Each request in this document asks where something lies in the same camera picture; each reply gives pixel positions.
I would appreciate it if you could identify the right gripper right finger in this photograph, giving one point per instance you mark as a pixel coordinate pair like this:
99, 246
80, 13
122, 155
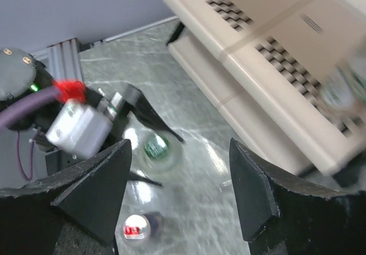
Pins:
281, 213

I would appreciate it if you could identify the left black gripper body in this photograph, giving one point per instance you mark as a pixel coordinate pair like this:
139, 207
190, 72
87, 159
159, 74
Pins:
114, 136

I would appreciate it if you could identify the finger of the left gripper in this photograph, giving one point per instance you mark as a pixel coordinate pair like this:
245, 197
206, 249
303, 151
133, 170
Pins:
135, 177
136, 102

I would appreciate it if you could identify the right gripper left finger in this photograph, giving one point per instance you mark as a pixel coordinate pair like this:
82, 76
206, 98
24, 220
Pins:
74, 211

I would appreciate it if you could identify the clear soda water bottle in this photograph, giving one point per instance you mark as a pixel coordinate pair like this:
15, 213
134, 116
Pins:
159, 152
343, 92

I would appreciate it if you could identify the silver energy drink can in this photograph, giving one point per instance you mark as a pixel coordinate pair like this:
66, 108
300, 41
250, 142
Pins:
140, 229

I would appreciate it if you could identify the beige three-tier shelf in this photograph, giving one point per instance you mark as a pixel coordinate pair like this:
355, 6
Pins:
263, 62

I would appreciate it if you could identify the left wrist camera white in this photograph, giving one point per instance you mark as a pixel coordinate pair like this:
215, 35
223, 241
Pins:
85, 120

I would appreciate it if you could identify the aluminium rail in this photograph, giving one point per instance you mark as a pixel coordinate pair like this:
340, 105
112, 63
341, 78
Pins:
62, 59

